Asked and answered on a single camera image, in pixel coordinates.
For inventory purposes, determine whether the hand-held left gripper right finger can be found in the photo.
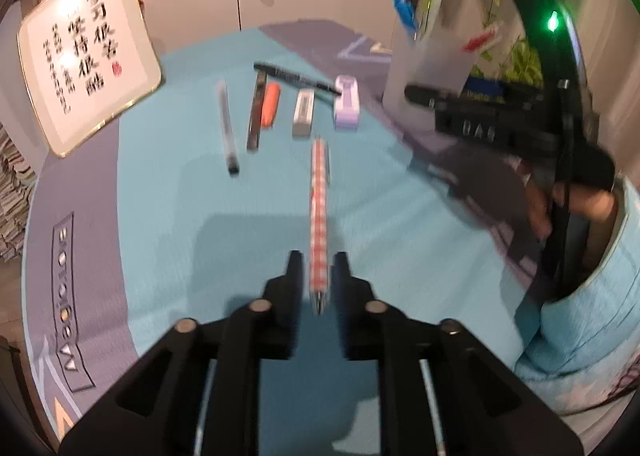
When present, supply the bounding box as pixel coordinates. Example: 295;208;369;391
331;251;586;456

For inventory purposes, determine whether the white and grey eraser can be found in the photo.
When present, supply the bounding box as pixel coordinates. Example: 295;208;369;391
291;88;316;138

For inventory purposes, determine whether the clear pen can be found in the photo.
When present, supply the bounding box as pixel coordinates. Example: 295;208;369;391
216;80;242;176

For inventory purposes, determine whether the blue pen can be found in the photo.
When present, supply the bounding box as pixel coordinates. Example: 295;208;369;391
389;0;421;40

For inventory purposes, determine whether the red pen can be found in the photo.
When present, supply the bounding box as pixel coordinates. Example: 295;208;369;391
459;23;504;54

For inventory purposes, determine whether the person's right hand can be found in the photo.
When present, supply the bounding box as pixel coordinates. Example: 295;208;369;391
521;170;622;238

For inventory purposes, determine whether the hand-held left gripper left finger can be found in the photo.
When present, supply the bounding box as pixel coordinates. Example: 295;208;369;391
57;250;306;456

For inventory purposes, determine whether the pink checkered pen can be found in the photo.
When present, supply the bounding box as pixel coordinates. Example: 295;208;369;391
308;135;332;317

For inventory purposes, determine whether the translucent pen holder cup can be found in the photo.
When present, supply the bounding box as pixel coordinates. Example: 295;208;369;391
382;0;504;110

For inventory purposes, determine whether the tall pile of papers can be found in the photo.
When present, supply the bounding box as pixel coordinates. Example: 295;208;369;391
0;123;39;263

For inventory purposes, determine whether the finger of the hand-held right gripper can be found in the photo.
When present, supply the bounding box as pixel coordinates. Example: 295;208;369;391
464;76;547;103
403;83;452;110

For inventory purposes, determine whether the black marker pen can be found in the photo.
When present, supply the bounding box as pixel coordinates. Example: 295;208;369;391
253;61;344;98

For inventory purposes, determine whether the framed calligraphy sign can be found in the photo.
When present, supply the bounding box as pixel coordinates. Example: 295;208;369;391
17;0;164;159

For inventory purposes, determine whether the green potted plant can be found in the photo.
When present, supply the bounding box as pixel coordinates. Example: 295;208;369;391
470;0;547;88

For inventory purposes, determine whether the dark brown pen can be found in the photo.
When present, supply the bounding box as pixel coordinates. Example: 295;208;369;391
245;70;267;153

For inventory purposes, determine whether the orange highlighter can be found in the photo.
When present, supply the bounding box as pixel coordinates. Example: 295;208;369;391
258;82;282;130

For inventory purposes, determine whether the purple correction tape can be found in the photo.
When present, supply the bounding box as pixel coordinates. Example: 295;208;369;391
333;75;362;131

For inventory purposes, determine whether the person's right forearm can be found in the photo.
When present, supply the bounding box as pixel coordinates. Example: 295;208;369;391
512;176;640;419

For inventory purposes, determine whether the green and white pen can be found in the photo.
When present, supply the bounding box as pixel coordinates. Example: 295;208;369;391
417;0;444;40

